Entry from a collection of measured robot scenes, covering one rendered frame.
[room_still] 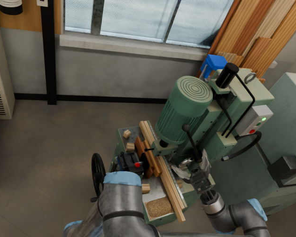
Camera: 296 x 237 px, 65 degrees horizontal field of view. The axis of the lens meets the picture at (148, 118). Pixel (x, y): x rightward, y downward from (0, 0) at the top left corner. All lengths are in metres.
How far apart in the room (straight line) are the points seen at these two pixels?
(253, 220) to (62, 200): 1.62
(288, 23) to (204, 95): 1.99
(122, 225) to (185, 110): 0.54
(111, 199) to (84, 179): 1.63
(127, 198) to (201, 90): 0.57
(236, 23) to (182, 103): 1.64
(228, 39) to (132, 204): 2.14
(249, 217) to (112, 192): 0.58
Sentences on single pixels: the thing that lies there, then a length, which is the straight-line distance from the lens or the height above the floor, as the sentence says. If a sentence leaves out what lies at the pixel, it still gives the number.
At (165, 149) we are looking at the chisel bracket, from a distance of 1.31.
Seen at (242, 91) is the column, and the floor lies 1.52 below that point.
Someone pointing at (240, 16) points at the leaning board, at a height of 1.36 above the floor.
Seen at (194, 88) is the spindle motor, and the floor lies 1.50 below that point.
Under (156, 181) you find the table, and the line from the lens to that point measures 1.39.
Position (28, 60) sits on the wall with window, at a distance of 2.54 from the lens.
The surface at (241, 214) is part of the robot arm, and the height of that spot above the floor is 1.28.
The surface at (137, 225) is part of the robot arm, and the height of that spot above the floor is 1.47.
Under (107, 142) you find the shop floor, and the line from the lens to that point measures 2.54.
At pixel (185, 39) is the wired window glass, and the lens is 2.65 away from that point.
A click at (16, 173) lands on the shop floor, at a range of 2.39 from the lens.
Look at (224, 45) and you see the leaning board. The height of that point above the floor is 1.06.
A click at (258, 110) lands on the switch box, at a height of 1.48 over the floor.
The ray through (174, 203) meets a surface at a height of 0.93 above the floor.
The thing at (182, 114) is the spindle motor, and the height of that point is 1.41.
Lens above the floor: 2.09
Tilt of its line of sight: 47 degrees down
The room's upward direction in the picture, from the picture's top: 23 degrees clockwise
